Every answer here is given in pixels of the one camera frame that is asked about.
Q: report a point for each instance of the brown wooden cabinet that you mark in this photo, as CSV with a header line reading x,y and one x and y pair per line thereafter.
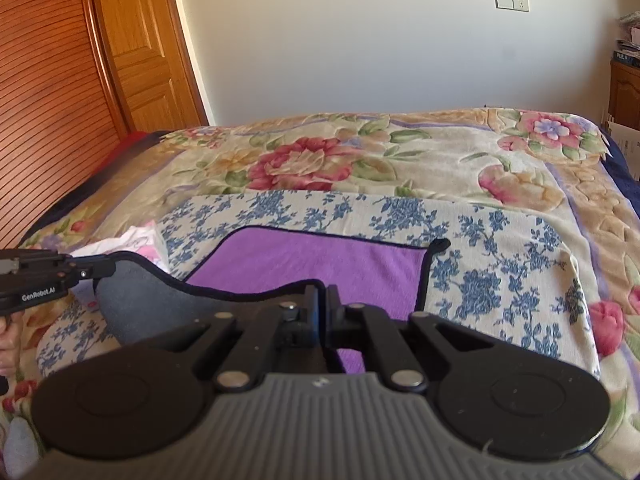
x,y
624,103

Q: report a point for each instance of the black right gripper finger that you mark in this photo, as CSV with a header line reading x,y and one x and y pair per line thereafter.
x,y
376,336

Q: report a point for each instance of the person's left hand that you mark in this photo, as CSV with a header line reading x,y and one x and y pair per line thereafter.
x,y
10,343

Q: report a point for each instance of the purple and grey microfibre towel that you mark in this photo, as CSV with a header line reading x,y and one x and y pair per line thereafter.
x,y
252,265

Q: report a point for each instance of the navy blue bed sheet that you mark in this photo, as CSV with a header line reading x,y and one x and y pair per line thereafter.
x,y
616,166

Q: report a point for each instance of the wooden room door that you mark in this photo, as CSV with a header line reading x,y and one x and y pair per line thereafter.
x,y
150,64

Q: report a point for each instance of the wooden slatted wardrobe door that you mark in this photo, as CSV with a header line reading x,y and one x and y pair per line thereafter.
x,y
59,113

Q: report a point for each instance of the blue floral white cloth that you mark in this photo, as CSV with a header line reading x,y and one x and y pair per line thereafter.
x,y
521,276

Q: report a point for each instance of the white cardboard box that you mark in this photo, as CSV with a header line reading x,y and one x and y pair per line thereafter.
x,y
628,140

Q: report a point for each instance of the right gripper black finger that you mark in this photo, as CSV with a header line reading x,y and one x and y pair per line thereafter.
x,y
93,267

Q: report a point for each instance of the white wall socket switch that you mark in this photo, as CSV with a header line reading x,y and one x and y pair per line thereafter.
x,y
513,5

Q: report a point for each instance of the pink cotton tissue box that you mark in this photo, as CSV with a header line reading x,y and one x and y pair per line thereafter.
x,y
145,242

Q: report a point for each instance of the floral beige bed blanket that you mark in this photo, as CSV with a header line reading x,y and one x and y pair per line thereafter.
x,y
516,159

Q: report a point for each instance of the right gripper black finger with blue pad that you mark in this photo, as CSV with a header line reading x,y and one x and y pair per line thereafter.
x,y
277,332

